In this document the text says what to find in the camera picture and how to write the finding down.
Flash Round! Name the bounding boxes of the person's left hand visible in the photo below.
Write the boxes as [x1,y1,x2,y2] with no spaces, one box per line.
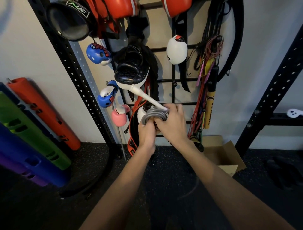
[138,119,158,153]

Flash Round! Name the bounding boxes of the person's right hand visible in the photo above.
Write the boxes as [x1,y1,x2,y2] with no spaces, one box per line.
[154,103,190,146]

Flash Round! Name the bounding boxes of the grey jump rope white handle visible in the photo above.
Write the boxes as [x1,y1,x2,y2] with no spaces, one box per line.
[129,85,169,125]

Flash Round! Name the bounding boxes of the person's left forearm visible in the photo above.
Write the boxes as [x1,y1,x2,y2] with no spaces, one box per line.
[79,145,157,230]

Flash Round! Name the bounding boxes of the person's right forearm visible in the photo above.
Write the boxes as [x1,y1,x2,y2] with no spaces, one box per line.
[169,138,295,230]

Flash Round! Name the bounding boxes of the pink boxing glove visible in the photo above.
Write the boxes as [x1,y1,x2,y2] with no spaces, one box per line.
[111,104,131,127]

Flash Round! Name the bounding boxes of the yellow and black stick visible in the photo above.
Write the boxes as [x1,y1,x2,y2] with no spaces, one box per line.
[203,65,220,130]

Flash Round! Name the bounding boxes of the blue and white boxing glove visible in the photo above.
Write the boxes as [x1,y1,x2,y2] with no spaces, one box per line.
[97,80,119,108]

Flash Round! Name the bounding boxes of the cardboard box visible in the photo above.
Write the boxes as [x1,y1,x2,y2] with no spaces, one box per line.
[202,135,247,177]

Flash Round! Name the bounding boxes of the black perforated rack upright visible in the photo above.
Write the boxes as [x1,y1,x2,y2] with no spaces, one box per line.
[28,0,122,158]
[235,24,303,157]

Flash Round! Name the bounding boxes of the blue patterned boxing glove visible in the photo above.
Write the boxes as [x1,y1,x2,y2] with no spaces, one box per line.
[86,43,113,66]

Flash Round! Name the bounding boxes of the black leather belt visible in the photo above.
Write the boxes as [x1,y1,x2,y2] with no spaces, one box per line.
[217,0,245,82]

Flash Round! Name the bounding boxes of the orange foam tube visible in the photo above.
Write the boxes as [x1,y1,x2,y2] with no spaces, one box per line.
[7,77,81,151]

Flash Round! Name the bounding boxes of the orange boxing pad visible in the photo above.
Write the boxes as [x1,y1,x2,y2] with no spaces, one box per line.
[162,0,193,18]
[104,0,140,20]

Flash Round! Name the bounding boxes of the green foam tube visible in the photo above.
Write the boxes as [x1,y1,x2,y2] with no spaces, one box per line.
[0,91,72,171]

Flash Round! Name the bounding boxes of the white controller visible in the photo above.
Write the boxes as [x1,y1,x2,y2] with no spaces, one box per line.
[287,109,303,118]

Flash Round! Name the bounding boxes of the blue foam tube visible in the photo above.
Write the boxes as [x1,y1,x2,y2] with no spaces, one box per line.
[0,123,70,188]

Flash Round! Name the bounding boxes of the black gloves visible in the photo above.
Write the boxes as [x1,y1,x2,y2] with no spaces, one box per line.
[265,156,303,190]

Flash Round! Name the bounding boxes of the black round focus mitt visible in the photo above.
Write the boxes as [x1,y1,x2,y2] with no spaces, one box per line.
[46,0,98,42]

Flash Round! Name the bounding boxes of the black and red strap gear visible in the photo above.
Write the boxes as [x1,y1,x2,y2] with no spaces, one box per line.
[127,101,152,157]

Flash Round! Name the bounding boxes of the bundle of red cords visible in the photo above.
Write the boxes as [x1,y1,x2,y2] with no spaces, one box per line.
[187,35,224,140]

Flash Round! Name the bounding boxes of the black wire wall grid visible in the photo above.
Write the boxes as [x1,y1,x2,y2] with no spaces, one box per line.
[103,0,213,138]

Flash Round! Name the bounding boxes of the black hanging strap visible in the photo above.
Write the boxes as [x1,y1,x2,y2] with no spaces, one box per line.
[172,12,191,93]

